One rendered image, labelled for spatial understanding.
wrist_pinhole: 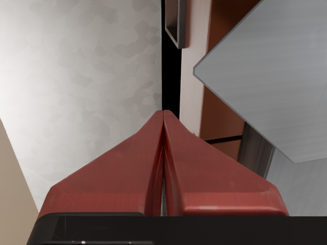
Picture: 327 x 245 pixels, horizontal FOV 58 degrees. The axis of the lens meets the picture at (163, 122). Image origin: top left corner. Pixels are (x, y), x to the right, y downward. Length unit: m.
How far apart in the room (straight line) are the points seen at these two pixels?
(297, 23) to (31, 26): 0.26
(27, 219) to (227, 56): 1.55
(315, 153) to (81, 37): 0.26
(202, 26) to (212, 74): 0.05
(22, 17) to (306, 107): 0.28
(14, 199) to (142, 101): 1.23
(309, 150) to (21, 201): 1.42
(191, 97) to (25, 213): 1.43
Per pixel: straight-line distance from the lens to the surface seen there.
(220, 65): 0.17
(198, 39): 0.22
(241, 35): 0.17
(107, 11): 0.34
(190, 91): 0.26
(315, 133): 0.24
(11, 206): 1.59
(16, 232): 1.75
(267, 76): 0.19
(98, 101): 0.38
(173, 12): 0.30
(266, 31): 0.17
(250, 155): 0.27
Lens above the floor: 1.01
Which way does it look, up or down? 52 degrees down
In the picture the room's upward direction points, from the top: 159 degrees clockwise
